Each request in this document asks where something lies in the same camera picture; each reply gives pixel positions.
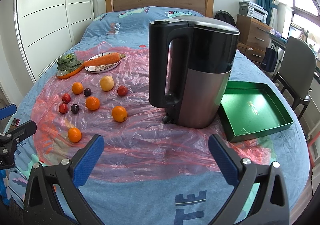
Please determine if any red apple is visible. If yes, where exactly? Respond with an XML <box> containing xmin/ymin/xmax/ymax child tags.
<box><xmin>117</xmin><ymin>85</ymin><xmax>129</xmax><ymax>96</ymax></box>
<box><xmin>59</xmin><ymin>103</ymin><xmax>68</xmax><ymax>114</ymax></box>
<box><xmin>62</xmin><ymin>93</ymin><xmax>71</xmax><ymax>104</ymax></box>

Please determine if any orange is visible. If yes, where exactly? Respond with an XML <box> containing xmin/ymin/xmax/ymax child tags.
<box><xmin>85</xmin><ymin>96</ymin><xmax>100</xmax><ymax>111</ymax></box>
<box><xmin>68</xmin><ymin>127</ymin><xmax>82</xmax><ymax>143</ymax></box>
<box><xmin>72</xmin><ymin>82</ymin><xmax>84</xmax><ymax>95</ymax></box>
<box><xmin>111</xmin><ymin>106</ymin><xmax>128</xmax><ymax>122</ymax></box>

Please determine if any dark plum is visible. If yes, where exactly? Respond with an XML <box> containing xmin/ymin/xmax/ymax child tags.
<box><xmin>84</xmin><ymin>88</ymin><xmax>92</xmax><ymax>97</ymax></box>
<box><xmin>71</xmin><ymin>104</ymin><xmax>80</xmax><ymax>114</ymax></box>

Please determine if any yellow apple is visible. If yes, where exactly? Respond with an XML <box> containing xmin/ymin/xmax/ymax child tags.
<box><xmin>100</xmin><ymin>76</ymin><xmax>114</xmax><ymax>92</ymax></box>

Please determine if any orange oval dish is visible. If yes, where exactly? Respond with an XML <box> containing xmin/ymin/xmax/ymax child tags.
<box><xmin>56</xmin><ymin>65</ymin><xmax>84</xmax><ymax>79</ymax></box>

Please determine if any green leafy vegetable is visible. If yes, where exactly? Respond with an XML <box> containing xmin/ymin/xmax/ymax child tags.
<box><xmin>57</xmin><ymin>53</ymin><xmax>84</xmax><ymax>73</ymax></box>

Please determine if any pink plastic sheet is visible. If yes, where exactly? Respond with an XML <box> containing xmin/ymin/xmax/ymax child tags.
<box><xmin>31</xmin><ymin>40</ymin><xmax>277</xmax><ymax>183</ymax></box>

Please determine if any green cardboard tray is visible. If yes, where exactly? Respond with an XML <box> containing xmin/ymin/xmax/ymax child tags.
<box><xmin>218</xmin><ymin>81</ymin><xmax>293</xmax><ymax>143</ymax></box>

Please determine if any large orange carrot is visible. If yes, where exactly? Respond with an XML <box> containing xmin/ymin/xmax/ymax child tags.
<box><xmin>82</xmin><ymin>52</ymin><xmax>126</xmax><ymax>67</ymax></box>

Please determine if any white wardrobe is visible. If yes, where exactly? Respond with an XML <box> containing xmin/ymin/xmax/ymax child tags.
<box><xmin>14</xmin><ymin>0</ymin><xmax>94</xmax><ymax>82</ymax></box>

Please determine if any grey chair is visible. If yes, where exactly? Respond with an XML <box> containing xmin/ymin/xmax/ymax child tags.
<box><xmin>272</xmin><ymin>47</ymin><xmax>316</xmax><ymax>119</ymax></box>

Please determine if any dark blue tote bag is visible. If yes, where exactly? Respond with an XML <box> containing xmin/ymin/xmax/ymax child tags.
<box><xmin>261</xmin><ymin>47</ymin><xmax>278</xmax><ymax>73</ymax></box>

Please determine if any wooden drawer chest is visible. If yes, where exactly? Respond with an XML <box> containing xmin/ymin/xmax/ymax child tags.
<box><xmin>236</xmin><ymin>14</ymin><xmax>271</xmax><ymax>67</ymax></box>

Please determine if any black silver electric kettle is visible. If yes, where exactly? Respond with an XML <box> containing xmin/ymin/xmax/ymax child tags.
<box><xmin>149</xmin><ymin>16</ymin><xmax>240</xmax><ymax>129</ymax></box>

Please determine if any black backpack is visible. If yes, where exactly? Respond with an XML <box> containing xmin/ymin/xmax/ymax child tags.
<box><xmin>214</xmin><ymin>10</ymin><xmax>236</xmax><ymax>27</ymax></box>

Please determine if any white printer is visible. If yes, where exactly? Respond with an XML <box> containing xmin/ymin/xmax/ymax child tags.
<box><xmin>239</xmin><ymin>1</ymin><xmax>268</xmax><ymax>24</ymax></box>

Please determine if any wooden headboard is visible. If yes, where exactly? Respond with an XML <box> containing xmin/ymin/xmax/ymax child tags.
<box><xmin>105</xmin><ymin>0</ymin><xmax>214</xmax><ymax>18</ymax></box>

